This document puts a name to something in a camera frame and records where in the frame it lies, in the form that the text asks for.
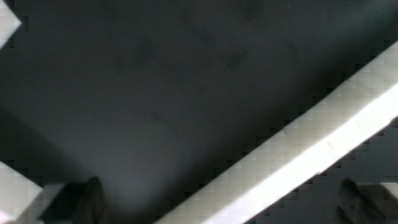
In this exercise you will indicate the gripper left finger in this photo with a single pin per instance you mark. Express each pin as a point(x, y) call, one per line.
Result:
point(68, 204)

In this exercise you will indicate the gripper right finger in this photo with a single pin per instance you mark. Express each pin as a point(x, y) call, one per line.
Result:
point(368, 203)

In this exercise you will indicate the white U-shaped fence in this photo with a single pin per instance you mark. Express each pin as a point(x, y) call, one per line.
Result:
point(192, 97)

